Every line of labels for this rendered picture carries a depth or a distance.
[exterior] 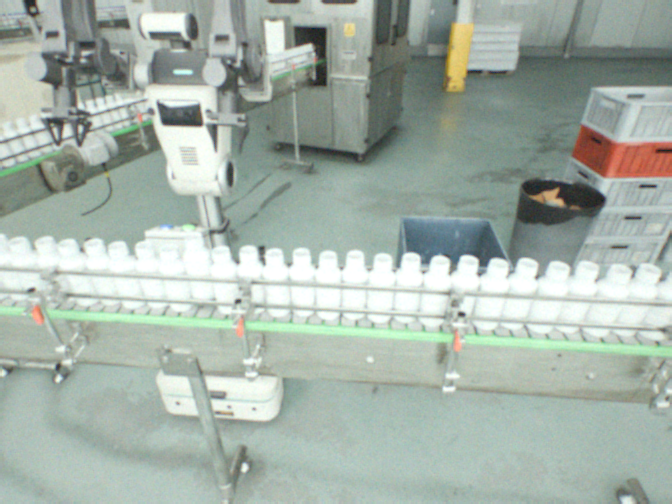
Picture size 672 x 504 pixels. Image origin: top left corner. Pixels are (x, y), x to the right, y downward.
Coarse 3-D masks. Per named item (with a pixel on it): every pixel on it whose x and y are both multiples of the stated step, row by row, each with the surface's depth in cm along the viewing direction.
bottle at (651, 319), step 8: (664, 280) 84; (664, 288) 83; (656, 296) 84; (664, 296) 83; (648, 312) 86; (656, 312) 85; (664, 312) 84; (648, 320) 87; (656, 320) 85; (664, 320) 84; (648, 336) 88; (656, 336) 87; (664, 336) 87
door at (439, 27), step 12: (432, 0) 1059; (444, 0) 1058; (456, 0) 1055; (432, 12) 1073; (444, 12) 1072; (456, 12) 1070; (432, 24) 1090; (444, 24) 1087; (432, 36) 1105; (444, 36) 1103; (432, 48) 1121; (444, 48) 1118
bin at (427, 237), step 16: (400, 224) 148; (416, 224) 148; (432, 224) 147; (448, 224) 147; (464, 224) 146; (480, 224) 145; (400, 240) 145; (416, 240) 151; (432, 240) 151; (448, 240) 150; (464, 240) 150; (480, 240) 149; (496, 240) 134; (400, 256) 142; (432, 256) 155; (480, 256) 151; (496, 256) 133; (512, 272) 119
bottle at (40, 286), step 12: (12, 240) 92; (24, 240) 94; (12, 252) 92; (24, 252) 92; (36, 252) 95; (12, 264) 92; (24, 264) 92; (36, 264) 94; (24, 276) 94; (36, 276) 95; (36, 288) 96; (48, 300) 99
